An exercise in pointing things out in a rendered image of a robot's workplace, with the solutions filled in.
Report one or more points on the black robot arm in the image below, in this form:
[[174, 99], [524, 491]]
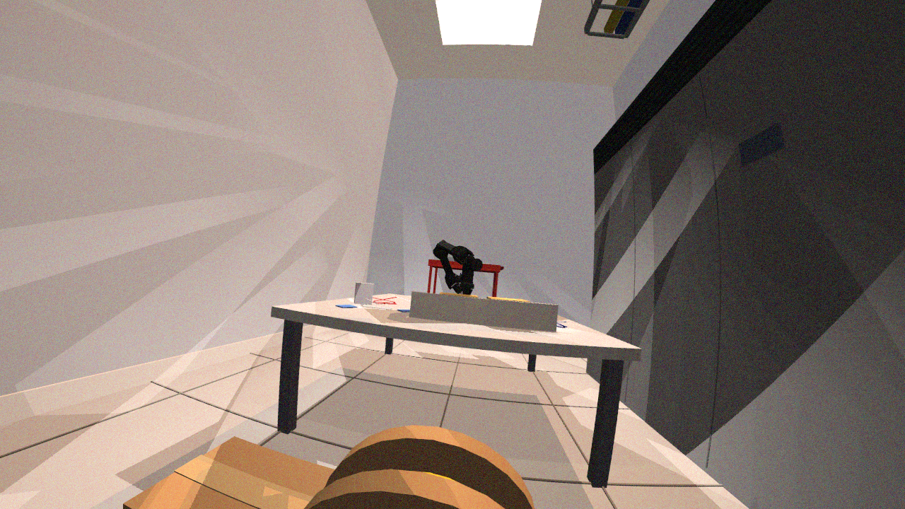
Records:
[[461, 255]]

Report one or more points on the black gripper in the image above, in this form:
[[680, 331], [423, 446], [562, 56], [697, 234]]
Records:
[[467, 285]]

